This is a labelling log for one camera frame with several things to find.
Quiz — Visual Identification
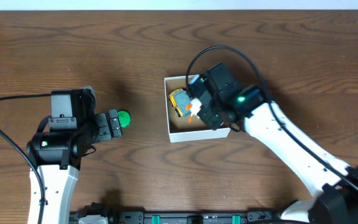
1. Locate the pink white plush toy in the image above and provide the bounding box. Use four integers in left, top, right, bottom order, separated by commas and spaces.
185, 98, 202, 123

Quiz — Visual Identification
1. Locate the green ribbed round toy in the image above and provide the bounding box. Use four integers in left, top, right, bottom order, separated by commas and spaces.
117, 111, 131, 128

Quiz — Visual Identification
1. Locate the yellow grey toy truck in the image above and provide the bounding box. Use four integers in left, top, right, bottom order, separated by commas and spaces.
168, 88, 191, 118

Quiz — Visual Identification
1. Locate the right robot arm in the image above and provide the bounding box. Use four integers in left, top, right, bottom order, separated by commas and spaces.
189, 82, 358, 223

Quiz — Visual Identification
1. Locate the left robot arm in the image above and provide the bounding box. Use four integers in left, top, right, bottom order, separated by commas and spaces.
27, 110, 122, 223

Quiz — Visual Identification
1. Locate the white cardboard box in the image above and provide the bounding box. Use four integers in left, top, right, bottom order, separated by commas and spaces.
164, 76, 231, 143

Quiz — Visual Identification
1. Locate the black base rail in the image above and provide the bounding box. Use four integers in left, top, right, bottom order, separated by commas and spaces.
68, 202, 296, 224

